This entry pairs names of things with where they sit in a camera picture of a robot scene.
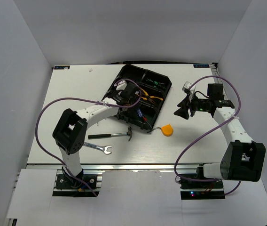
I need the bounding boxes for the yellow black pliers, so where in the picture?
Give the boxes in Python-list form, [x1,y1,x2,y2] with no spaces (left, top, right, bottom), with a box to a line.
[148,96,164,105]
[141,89,150,101]

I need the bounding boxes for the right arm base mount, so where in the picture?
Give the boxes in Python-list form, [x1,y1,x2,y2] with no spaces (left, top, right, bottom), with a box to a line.
[175,176,225,200]

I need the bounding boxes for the black compartment tray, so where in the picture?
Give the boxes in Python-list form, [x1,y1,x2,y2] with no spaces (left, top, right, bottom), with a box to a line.
[103,65,172,130]

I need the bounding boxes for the black green precision screwdriver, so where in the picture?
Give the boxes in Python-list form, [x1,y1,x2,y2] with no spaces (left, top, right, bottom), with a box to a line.
[146,79,159,85]

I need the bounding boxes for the silver open-end wrench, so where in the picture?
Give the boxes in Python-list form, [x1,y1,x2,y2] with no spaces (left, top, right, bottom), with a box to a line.
[83,142,112,155]

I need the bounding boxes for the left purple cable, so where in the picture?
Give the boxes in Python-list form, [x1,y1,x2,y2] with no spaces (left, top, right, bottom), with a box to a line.
[34,79,142,197]

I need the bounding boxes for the right aluminium rail frame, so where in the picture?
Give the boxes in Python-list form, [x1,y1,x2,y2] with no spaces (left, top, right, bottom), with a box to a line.
[210,62,251,170]

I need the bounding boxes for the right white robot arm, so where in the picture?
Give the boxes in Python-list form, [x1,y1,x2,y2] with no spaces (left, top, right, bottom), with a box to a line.
[174,81,266,188]

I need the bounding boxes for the orange tape measure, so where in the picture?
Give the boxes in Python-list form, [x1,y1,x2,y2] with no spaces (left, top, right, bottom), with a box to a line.
[148,124,173,137]

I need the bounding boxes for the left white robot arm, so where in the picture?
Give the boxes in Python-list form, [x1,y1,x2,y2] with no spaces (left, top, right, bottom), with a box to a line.
[53,80,141,188]

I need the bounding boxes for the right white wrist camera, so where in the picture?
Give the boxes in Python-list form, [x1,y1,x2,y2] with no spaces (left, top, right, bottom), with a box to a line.
[182,81,195,95]

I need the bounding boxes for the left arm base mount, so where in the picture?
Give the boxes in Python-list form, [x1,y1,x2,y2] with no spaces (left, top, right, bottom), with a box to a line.
[52,170,103,197]

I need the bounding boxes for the black handled claw hammer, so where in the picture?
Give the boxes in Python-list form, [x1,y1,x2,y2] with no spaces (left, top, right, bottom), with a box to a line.
[87,127,133,141]

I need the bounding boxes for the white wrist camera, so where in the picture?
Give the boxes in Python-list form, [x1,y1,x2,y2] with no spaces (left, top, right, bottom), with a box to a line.
[182,81,195,95]
[114,80,127,90]

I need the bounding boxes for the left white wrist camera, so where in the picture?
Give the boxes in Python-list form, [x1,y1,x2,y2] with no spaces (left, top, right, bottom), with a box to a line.
[114,80,127,90]

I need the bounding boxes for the front aluminium rail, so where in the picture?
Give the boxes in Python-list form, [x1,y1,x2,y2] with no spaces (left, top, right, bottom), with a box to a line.
[27,162,204,172]

